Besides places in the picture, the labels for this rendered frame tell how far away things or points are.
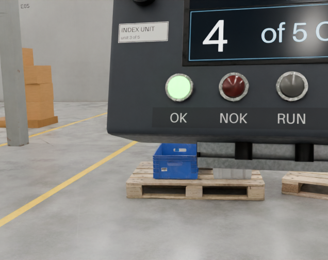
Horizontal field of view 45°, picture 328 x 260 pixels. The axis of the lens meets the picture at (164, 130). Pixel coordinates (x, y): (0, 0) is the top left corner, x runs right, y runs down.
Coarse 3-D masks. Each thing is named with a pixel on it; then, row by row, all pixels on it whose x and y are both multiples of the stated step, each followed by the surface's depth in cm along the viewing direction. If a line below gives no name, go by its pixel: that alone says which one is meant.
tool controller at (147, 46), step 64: (128, 0) 39; (192, 0) 38; (256, 0) 36; (320, 0) 35; (128, 64) 39; (192, 64) 37; (256, 64) 36; (320, 64) 35; (128, 128) 38; (192, 128) 37; (256, 128) 35; (320, 128) 34
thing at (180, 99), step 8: (168, 80) 37; (176, 80) 37; (184, 80) 36; (168, 88) 37; (176, 88) 36; (184, 88) 36; (192, 88) 37; (168, 96) 37; (176, 96) 37; (184, 96) 37
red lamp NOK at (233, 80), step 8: (224, 80) 36; (232, 80) 35; (240, 80) 35; (224, 88) 36; (232, 88) 35; (240, 88) 35; (248, 88) 36; (224, 96) 36; (232, 96) 36; (240, 96) 36
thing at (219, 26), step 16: (192, 16) 38; (208, 16) 37; (224, 16) 37; (240, 16) 36; (192, 32) 37; (208, 32) 37; (224, 32) 37; (240, 32) 36; (192, 48) 37; (208, 48) 37; (224, 48) 37; (240, 48) 36
